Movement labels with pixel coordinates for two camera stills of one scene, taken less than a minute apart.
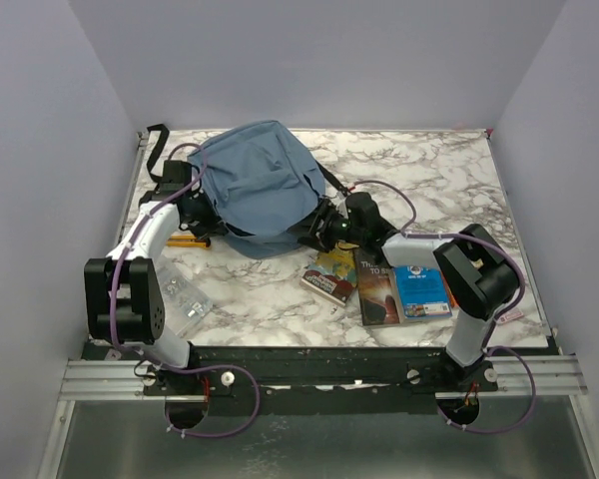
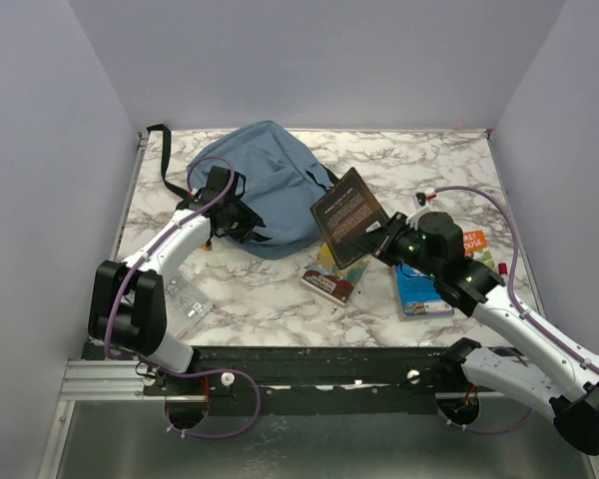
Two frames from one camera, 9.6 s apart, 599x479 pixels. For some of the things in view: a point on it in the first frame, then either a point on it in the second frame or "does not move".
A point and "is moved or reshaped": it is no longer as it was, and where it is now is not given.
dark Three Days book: x=378 y=292 is moved or reshaped
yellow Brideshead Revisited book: x=332 y=273 does not move
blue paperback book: x=423 y=291 does not move
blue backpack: x=261 y=181 is moved or reshaped
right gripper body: x=334 y=229 → x=400 y=242
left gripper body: x=204 y=220 → x=242 y=221
